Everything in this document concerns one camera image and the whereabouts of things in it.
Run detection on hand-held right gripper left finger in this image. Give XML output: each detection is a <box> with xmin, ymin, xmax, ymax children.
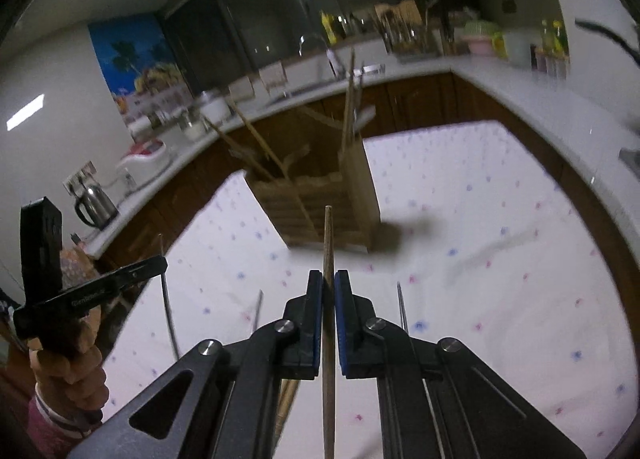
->
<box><xmin>65</xmin><ymin>269</ymin><xmax>325</xmax><ymax>459</ymax></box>

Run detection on grey kitchen countertop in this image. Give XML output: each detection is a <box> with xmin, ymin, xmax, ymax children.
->
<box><xmin>75</xmin><ymin>56</ymin><xmax>640</xmax><ymax>260</ymax></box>

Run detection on clear plastic pitcher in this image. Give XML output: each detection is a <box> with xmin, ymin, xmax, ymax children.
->
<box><xmin>500</xmin><ymin>29</ymin><xmax>533</xmax><ymax>69</ymax></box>

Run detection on stainless steel electric kettle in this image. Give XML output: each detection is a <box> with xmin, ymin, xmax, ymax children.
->
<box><xmin>74</xmin><ymin>184</ymin><xmax>120</xmax><ymax>231</ymax></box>

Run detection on hanging dish cloth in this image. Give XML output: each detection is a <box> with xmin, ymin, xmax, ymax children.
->
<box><xmin>260</xmin><ymin>62</ymin><xmax>288</xmax><ymax>90</ymax></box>
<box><xmin>227</xmin><ymin>76</ymin><xmax>256</xmax><ymax>100</ymax></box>

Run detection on wooden utensil holder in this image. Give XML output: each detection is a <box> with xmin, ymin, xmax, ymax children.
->
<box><xmin>242</xmin><ymin>106</ymin><xmax>383</xmax><ymax>255</ymax></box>

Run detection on floral cloth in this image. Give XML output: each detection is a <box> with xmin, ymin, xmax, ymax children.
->
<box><xmin>60</xmin><ymin>244</ymin><xmax>96</xmax><ymax>285</ymax></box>

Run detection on chrome faucet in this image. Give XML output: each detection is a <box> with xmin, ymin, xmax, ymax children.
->
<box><xmin>299</xmin><ymin>34</ymin><xmax>326</xmax><ymax>57</ymax></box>

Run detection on wall power socket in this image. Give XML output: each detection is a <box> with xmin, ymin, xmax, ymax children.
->
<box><xmin>62</xmin><ymin>162</ymin><xmax>97</xmax><ymax>195</ymax></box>

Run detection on steel kitchen sink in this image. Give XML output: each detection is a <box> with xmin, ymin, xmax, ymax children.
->
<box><xmin>262</xmin><ymin>64</ymin><xmax>388</xmax><ymax>107</ymax></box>

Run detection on tropical fruit wall poster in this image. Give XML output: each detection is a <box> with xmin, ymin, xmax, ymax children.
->
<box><xmin>87</xmin><ymin>12</ymin><xmax>193</xmax><ymax>112</ymax></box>

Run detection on wooden base cabinets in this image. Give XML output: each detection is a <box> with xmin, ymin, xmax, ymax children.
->
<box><xmin>100</xmin><ymin>69</ymin><xmax>640</xmax><ymax>320</ymax></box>

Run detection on dark kitchen window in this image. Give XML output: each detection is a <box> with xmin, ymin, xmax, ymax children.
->
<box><xmin>160</xmin><ymin>0</ymin><xmax>441</xmax><ymax>85</ymax></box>

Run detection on dish rack with utensils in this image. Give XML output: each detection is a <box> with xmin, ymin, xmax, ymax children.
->
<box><xmin>372</xmin><ymin>4</ymin><xmax>443</xmax><ymax>62</ymax></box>

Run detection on glass jar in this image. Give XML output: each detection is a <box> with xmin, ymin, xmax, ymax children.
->
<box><xmin>179</xmin><ymin>112</ymin><xmax>208</xmax><ymax>142</ymax></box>

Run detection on person's left forearm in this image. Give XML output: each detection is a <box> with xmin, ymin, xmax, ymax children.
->
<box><xmin>27</xmin><ymin>386</ymin><xmax>103</xmax><ymax>459</ymax></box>

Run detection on yellow bottle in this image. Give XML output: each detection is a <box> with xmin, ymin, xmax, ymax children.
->
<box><xmin>320</xmin><ymin>9</ymin><xmax>338</xmax><ymax>45</ymax></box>

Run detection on white dotted tablecloth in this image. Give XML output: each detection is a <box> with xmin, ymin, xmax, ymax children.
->
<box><xmin>102</xmin><ymin>120</ymin><xmax>631</xmax><ymax>459</ymax></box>

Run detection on white red rice cooker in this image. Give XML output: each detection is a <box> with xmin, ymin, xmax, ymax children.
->
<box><xmin>115</xmin><ymin>138</ymin><xmax>178</xmax><ymax>190</ymax></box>

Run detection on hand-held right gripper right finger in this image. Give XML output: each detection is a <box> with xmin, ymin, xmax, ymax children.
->
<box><xmin>334</xmin><ymin>269</ymin><xmax>588</xmax><ymax>459</ymax></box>

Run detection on person's left hand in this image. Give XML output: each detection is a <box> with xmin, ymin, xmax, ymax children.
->
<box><xmin>29</xmin><ymin>316</ymin><xmax>110</xmax><ymax>422</ymax></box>

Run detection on wooden cutting board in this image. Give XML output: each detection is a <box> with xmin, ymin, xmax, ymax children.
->
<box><xmin>374</xmin><ymin>0</ymin><xmax>423</xmax><ymax>35</ymax></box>

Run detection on black wok with lid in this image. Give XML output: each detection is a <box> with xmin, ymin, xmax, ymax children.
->
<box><xmin>575</xmin><ymin>18</ymin><xmax>640</xmax><ymax>70</ymax></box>

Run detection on spice jar set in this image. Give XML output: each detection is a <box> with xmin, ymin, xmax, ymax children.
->
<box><xmin>532</xmin><ymin>46</ymin><xmax>571</xmax><ymax>79</ymax></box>

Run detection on dark carved wooden chopstick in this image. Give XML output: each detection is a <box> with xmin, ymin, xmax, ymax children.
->
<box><xmin>200</xmin><ymin>114</ymin><xmax>273</xmax><ymax>185</ymax></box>
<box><xmin>229</xmin><ymin>96</ymin><xmax>291</xmax><ymax>177</ymax></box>

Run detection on green pink basin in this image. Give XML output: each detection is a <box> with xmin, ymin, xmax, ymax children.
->
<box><xmin>461</xmin><ymin>19</ymin><xmax>503</xmax><ymax>56</ymax></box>

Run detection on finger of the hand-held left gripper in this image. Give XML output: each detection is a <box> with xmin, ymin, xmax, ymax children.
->
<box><xmin>115</xmin><ymin>255</ymin><xmax>169</xmax><ymax>286</ymax></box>

